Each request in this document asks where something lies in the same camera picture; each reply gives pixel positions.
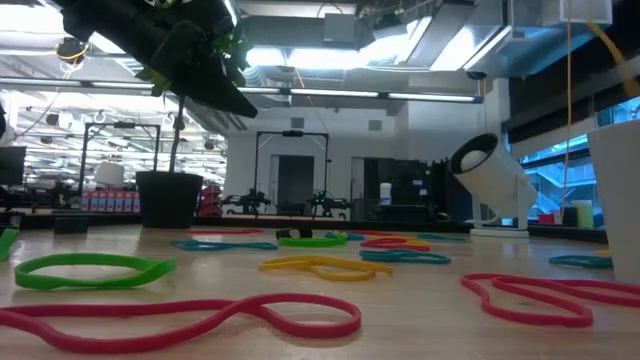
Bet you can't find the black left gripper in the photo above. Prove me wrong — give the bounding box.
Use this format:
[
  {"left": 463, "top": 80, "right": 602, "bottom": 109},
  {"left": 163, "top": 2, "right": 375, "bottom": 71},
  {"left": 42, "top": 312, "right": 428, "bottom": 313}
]
[{"left": 52, "top": 0, "right": 259, "bottom": 119}]

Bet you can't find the wide green rubber band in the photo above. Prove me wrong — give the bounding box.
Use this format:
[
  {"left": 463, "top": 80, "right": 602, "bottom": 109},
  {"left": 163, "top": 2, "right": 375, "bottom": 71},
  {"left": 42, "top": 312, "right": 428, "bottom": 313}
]
[{"left": 0, "top": 226, "right": 20, "bottom": 263}]

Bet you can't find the white plastic bin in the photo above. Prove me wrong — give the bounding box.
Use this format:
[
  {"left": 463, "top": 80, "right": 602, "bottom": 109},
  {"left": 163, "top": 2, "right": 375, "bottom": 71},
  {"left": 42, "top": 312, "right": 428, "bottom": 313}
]
[{"left": 586, "top": 118, "right": 640, "bottom": 286}]

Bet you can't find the red stacked object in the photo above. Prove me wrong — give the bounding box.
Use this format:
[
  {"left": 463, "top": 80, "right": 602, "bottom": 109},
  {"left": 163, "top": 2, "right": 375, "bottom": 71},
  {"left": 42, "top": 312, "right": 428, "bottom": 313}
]
[{"left": 198, "top": 184, "right": 225, "bottom": 218}]

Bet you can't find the potted green plant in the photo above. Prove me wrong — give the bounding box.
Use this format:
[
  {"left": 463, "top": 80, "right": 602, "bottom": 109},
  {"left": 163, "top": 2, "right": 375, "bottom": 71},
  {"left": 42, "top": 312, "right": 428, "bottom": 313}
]
[{"left": 133, "top": 0, "right": 254, "bottom": 230}]

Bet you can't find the row of pink boxes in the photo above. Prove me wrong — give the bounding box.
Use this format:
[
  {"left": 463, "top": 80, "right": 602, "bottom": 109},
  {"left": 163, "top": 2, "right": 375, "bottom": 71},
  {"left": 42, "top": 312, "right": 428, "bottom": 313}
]
[{"left": 79, "top": 190, "right": 143, "bottom": 214}]

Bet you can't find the long ceiling light tube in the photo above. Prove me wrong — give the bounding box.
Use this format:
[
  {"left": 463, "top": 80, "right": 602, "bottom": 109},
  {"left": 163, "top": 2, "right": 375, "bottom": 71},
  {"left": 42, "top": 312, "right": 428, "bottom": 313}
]
[{"left": 233, "top": 86, "right": 485, "bottom": 105}]

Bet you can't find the black monitor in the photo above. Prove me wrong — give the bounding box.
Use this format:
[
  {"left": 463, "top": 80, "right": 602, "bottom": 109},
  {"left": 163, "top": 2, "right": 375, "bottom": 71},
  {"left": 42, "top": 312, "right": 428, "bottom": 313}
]
[{"left": 0, "top": 145, "right": 28, "bottom": 187}]

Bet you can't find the black cabinet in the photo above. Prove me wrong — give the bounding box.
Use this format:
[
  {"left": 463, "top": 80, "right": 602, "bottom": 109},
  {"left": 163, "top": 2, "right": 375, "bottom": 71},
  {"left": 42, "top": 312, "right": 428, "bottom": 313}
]
[{"left": 351, "top": 156, "right": 454, "bottom": 224}]

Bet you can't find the white cylindrical spot lamp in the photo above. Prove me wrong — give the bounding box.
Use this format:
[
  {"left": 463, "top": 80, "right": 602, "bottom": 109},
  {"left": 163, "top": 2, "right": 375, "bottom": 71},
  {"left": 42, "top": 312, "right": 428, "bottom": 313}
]
[{"left": 448, "top": 132, "right": 539, "bottom": 239}]

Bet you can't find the pale green cylinder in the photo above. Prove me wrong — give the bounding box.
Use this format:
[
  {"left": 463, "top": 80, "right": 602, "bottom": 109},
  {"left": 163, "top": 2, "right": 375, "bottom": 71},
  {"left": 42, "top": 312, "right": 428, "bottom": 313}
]
[{"left": 570, "top": 199, "right": 596, "bottom": 230}]

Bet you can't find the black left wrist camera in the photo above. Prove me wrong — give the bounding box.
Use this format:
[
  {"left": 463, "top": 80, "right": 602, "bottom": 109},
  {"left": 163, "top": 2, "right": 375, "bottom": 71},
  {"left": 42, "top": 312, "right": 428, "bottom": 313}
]
[{"left": 192, "top": 0, "right": 237, "bottom": 56}]

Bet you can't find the black gantry frame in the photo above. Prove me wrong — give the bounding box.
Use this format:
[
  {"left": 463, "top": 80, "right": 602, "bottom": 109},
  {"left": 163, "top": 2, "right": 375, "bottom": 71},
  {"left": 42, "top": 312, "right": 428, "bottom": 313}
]
[
  {"left": 253, "top": 129, "right": 331, "bottom": 217},
  {"left": 77, "top": 121, "right": 163, "bottom": 201}
]

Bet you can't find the yellow hanging cord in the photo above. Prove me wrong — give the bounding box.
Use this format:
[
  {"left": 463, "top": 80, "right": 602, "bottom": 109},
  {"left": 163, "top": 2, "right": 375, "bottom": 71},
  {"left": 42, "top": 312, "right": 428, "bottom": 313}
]
[{"left": 562, "top": 0, "right": 575, "bottom": 224}]

